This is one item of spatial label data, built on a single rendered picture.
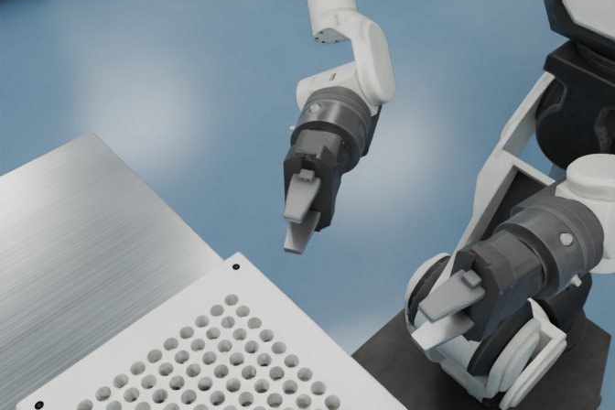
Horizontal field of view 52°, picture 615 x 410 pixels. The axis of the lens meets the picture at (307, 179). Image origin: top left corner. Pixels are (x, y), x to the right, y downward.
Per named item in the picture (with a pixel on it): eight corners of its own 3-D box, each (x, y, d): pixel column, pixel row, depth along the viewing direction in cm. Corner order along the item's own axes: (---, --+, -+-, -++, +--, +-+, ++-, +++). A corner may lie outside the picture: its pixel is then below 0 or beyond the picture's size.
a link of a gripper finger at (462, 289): (412, 304, 58) (461, 273, 61) (436, 329, 56) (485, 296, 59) (415, 294, 57) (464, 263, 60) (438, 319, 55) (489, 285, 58)
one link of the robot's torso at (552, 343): (481, 302, 146) (493, 268, 136) (557, 361, 136) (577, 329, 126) (424, 358, 136) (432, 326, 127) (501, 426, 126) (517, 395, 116)
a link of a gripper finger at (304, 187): (276, 219, 66) (294, 177, 70) (307, 224, 65) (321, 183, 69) (276, 208, 64) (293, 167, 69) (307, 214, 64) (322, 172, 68)
